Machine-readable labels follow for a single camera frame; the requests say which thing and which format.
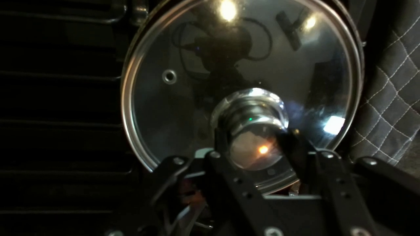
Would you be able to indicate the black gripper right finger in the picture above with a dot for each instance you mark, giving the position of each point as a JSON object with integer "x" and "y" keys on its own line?
{"x": 341, "y": 197}

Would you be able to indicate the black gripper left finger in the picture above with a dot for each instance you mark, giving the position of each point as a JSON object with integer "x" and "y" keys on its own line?
{"x": 244, "y": 205}

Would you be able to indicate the glass lid with steel knob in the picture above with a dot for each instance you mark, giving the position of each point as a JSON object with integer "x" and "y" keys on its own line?
{"x": 184, "y": 109}

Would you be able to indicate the dark checked cloth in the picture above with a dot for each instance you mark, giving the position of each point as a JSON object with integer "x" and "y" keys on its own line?
{"x": 388, "y": 96}

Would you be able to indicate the black gas stove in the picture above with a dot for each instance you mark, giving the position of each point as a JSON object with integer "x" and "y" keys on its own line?
{"x": 52, "y": 87}

